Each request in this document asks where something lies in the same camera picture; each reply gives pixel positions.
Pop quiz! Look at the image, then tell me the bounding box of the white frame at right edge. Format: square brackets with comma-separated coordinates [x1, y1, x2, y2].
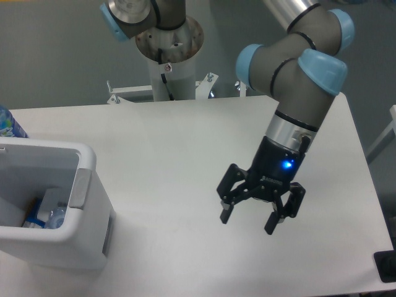
[366, 105, 395, 164]

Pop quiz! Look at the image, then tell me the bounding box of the black clamp at table edge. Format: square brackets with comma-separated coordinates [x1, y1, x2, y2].
[374, 250, 395, 283]

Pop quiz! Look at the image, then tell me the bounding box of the clear plastic water bottle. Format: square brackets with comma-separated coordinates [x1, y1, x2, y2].
[44, 207, 67, 229]

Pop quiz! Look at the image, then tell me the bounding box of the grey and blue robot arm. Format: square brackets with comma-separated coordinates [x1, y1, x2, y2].
[100, 1, 355, 234]

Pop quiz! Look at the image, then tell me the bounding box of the white plastic trash bin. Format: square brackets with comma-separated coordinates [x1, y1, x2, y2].
[1, 137, 116, 269]

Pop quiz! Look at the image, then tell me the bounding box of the white pedestal base bracket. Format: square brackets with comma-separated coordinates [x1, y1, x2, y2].
[106, 71, 249, 105]

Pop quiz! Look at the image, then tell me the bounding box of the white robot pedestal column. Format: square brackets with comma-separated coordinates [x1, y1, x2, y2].
[136, 16, 204, 101]

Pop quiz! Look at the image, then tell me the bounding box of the black cable on pedestal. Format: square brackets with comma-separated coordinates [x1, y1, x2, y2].
[157, 47, 175, 101]

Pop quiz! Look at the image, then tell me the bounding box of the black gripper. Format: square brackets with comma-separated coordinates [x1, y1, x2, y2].
[217, 136, 307, 235]

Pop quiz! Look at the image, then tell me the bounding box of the blue snack wrapper in bin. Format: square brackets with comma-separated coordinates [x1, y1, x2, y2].
[22, 198, 46, 228]

